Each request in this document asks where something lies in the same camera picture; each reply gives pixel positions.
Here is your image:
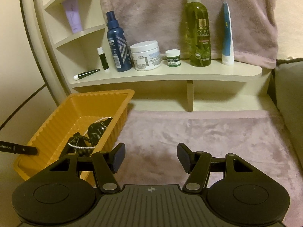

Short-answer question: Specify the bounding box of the green spray bottle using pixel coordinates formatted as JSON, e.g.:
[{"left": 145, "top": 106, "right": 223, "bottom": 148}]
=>
[{"left": 184, "top": 0, "right": 212, "bottom": 67}]

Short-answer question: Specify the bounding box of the small green-label jar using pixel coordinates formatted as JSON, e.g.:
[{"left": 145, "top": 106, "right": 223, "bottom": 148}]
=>
[{"left": 165, "top": 49, "right": 181, "bottom": 67}]

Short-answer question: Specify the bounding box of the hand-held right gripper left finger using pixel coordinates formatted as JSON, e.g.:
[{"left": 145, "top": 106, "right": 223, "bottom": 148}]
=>
[{"left": 48, "top": 142, "right": 126, "bottom": 193}]

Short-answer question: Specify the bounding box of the white pearl necklace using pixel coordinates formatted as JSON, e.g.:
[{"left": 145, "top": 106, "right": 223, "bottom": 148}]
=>
[{"left": 67, "top": 117, "right": 113, "bottom": 151}]

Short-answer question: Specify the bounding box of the black cable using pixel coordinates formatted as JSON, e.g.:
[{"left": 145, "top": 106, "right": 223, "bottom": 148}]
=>
[{"left": 0, "top": 84, "right": 48, "bottom": 128}]

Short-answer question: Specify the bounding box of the white cream jar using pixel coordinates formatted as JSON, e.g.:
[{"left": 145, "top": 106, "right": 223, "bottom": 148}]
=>
[{"left": 130, "top": 41, "right": 162, "bottom": 71}]

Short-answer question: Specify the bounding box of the purple tube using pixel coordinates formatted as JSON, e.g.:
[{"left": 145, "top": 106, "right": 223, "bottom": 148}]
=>
[{"left": 62, "top": 0, "right": 84, "bottom": 34}]

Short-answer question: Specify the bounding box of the pink hanging towel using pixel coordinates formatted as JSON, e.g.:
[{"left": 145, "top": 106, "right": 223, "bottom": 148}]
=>
[{"left": 96, "top": 0, "right": 278, "bottom": 69}]

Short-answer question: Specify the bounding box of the black wristwatch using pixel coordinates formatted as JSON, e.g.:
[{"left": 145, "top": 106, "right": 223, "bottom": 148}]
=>
[{"left": 87, "top": 120, "right": 112, "bottom": 145}]

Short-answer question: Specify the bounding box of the grey cushion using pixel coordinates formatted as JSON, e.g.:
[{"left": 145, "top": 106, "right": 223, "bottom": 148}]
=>
[{"left": 267, "top": 57, "right": 303, "bottom": 133}]

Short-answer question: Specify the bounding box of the dark tube with white cap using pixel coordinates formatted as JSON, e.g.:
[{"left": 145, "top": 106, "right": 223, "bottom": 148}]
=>
[{"left": 73, "top": 68, "right": 100, "bottom": 80}]

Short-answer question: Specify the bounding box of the cream shelf unit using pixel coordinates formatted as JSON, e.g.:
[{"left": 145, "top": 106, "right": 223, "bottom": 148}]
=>
[{"left": 31, "top": 0, "right": 263, "bottom": 112}]

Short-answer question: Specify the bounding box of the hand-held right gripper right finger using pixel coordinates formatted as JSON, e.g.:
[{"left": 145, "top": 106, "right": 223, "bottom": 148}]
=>
[{"left": 177, "top": 142, "right": 255, "bottom": 191}]

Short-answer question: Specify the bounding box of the pink fuzzy blanket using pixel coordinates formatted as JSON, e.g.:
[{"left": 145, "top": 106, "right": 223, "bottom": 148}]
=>
[{"left": 114, "top": 109, "right": 303, "bottom": 194}]

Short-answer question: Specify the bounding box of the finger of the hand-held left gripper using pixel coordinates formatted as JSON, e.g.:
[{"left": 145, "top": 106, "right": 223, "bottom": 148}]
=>
[{"left": 13, "top": 144, "right": 38, "bottom": 155}]

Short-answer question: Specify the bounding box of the blue spray bottle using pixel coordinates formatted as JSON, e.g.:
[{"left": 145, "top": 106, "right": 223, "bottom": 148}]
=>
[{"left": 105, "top": 11, "right": 133, "bottom": 72}]

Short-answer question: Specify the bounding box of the lip balm stick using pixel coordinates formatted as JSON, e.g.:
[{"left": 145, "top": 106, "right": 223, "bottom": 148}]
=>
[{"left": 97, "top": 47, "right": 110, "bottom": 71}]

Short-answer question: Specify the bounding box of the dark bead necklace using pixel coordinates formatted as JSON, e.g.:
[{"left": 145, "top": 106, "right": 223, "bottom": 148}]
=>
[{"left": 60, "top": 134, "right": 95, "bottom": 158}]

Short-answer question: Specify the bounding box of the orange plastic tray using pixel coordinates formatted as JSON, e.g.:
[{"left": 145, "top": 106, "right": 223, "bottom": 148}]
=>
[{"left": 13, "top": 89, "right": 135, "bottom": 187}]

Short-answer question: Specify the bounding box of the white and blue tube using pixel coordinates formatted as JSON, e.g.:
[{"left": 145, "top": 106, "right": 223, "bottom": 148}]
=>
[{"left": 221, "top": 0, "right": 235, "bottom": 65}]

